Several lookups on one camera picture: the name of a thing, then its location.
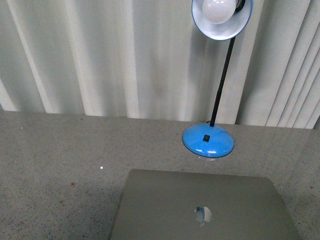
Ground white vertical blinds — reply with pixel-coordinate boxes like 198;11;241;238
0;0;320;129

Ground blue desk lamp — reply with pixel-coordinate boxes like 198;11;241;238
182;0;254;158

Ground silver laptop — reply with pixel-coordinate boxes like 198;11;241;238
111;169;300;240

